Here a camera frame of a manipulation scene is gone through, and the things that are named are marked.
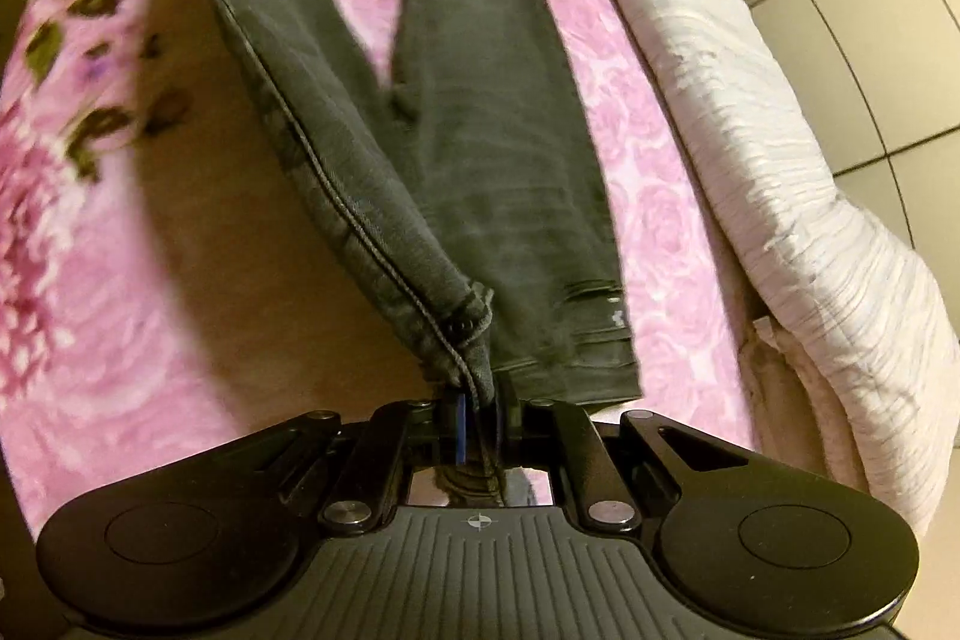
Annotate beige pillow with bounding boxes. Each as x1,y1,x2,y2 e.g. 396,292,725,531
739,315,869,492

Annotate dark grey jeans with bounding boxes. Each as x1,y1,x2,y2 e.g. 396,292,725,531
200,0,643,507

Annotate white wardrobe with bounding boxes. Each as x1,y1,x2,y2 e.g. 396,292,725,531
747,0,958,263

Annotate white rolled quilt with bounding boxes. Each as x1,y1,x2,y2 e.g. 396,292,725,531
532,0,960,540

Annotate pink rose bedspread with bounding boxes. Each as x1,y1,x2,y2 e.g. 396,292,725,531
2,0,758,530

